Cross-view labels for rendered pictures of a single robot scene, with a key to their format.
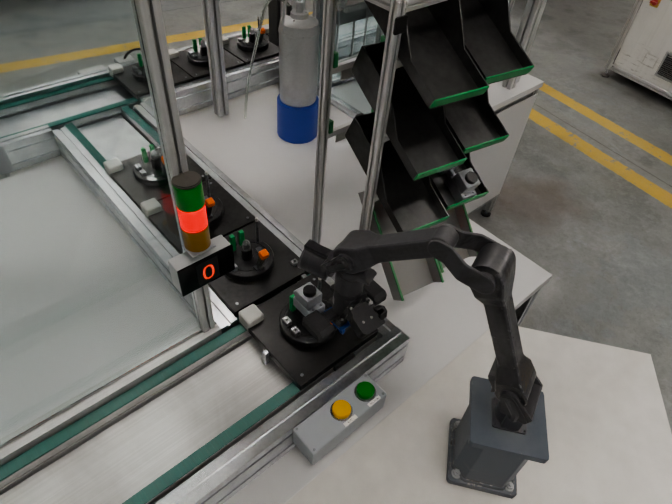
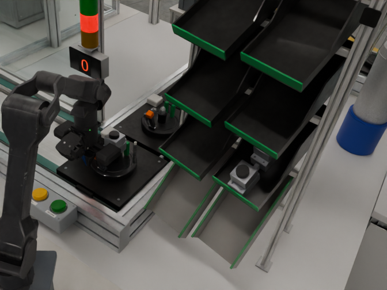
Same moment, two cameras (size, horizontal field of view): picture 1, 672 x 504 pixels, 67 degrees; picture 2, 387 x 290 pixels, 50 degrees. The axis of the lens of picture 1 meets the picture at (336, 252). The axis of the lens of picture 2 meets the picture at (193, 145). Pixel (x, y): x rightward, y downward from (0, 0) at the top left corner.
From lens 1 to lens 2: 1.09 m
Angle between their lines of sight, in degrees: 50
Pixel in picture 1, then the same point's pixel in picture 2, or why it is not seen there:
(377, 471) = not seen: hidden behind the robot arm
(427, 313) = (179, 268)
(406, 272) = (176, 206)
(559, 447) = not seen: outside the picture
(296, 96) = (359, 106)
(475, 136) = (258, 132)
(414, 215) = (188, 154)
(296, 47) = (378, 64)
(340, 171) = (327, 179)
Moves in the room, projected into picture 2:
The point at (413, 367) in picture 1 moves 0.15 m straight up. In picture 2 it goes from (113, 262) to (114, 228)
